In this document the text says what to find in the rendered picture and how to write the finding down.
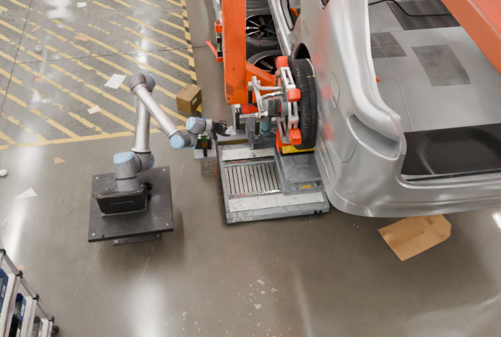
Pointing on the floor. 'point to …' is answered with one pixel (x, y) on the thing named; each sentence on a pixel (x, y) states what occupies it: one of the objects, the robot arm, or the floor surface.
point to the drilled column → (206, 167)
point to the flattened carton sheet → (416, 234)
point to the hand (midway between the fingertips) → (233, 133)
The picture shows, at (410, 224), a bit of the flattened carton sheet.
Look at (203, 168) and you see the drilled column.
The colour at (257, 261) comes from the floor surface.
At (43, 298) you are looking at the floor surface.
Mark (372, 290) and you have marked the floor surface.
